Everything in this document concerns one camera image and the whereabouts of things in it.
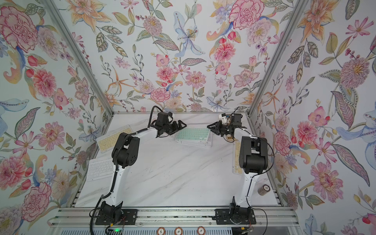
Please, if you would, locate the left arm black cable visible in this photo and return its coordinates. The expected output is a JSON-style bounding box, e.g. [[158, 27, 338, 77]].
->
[[148, 105, 164, 127]]

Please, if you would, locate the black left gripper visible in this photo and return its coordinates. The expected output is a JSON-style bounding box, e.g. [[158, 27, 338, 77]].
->
[[162, 119, 186, 137]]

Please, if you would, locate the mint green keyboard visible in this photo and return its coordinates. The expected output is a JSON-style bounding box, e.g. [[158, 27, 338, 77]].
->
[[175, 127, 210, 142]]

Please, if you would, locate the yellow keyboard right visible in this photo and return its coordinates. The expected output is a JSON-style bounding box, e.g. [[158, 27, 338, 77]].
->
[[232, 141, 242, 175]]

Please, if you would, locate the aluminium frame post right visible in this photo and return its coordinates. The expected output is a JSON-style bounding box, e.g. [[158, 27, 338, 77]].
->
[[247, 1, 308, 118]]

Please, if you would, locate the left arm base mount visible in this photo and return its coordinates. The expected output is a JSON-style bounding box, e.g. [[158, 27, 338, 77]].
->
[[95, 201, 138, 226]]

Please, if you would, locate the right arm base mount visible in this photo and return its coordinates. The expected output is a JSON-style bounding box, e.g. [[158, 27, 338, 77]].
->
[[212, 197, 257, 226]]

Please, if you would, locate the yellow keyboard far left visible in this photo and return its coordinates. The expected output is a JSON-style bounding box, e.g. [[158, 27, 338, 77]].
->
[[96, 125, 133, 154]]

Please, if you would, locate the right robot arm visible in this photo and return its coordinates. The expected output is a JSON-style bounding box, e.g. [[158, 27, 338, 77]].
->
[[207, 113, 268, 208]]

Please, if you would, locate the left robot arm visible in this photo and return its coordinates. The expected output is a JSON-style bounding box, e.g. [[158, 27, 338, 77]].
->
[[101, 112, 187, 207]]

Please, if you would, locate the aluminium frame post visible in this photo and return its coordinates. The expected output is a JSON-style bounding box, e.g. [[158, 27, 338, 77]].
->
[[247, 1, 308, 118], [41, 1, 114, 117]]

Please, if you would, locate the aluminium frame post left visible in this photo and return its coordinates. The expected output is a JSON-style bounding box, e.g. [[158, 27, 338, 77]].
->
[[41, 1, 114, 117]]

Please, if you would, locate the aluminium front rail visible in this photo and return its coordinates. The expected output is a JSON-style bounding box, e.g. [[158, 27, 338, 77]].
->
[[48, 207, 299, 228]]

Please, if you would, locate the yellow keyboard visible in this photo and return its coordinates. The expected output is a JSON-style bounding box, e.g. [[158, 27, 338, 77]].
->
[[96, 125, 133, 154], [232, 141, 242, 175]]

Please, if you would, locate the tape roll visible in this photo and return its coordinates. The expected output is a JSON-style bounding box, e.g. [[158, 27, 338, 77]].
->
[[258, 184, 271, 196]]

